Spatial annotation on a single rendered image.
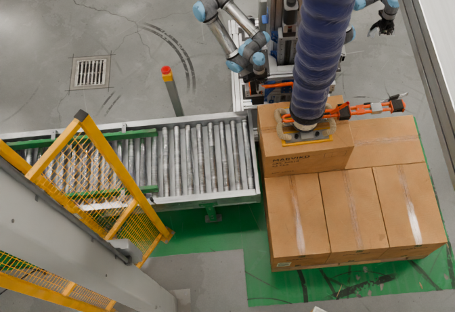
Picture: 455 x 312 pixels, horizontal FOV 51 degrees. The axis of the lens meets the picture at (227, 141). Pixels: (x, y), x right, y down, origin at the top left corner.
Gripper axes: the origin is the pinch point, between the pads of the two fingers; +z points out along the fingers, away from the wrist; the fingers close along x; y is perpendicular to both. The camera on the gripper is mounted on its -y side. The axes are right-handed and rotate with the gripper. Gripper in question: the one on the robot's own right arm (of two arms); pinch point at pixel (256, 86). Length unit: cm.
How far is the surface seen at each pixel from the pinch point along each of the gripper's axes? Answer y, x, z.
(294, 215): 16, -77, 54
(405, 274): 100, -119, 109
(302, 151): 25, -46, 14
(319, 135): 37, -37, 12
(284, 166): 14, -46, 35
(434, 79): 23, -122, -192
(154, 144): -82, -7, 53
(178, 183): -65, -42, 53
